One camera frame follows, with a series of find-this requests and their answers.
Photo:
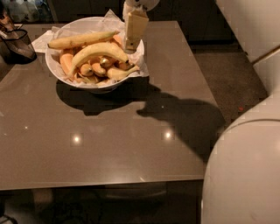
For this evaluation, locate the white bowl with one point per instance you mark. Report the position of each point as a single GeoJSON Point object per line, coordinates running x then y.
{"type": "Point", "coordinates": [91, 25]}

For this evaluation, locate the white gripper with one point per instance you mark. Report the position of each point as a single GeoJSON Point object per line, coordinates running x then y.
{"type": "Point", "coordinates": [142, 3]}

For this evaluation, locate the orange carrot left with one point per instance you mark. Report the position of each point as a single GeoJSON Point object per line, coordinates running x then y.
{"type": "Point", "coordinates": [65, 59]}

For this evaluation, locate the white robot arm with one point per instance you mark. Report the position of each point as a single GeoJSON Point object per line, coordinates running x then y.
{"type": "Point", "coordinates": [242, 182]}

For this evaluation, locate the curved yellow banana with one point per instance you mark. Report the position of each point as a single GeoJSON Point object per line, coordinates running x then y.
{"type": "Point", "coordinates": [99, 49]}

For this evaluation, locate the orange fruit top right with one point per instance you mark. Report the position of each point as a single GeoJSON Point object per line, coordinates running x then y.
{"type": "Point", "coordinates": [118, 40]}

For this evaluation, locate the small banana lower right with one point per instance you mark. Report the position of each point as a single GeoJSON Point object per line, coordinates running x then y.
{"type": "Point", "coordinates": [118, 74]}

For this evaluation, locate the long yellow banana top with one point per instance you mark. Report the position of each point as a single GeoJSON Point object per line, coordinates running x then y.
{"type": "Point", "coordinates": [81, 40]}

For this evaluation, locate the white paper liner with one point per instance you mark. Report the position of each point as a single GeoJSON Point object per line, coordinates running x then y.
{"type": "Point", "coordinates": [40, 45]}

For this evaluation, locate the dark glass container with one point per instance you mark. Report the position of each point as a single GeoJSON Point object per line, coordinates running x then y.
{"type": "Point", "coordinates": [16, 47]}

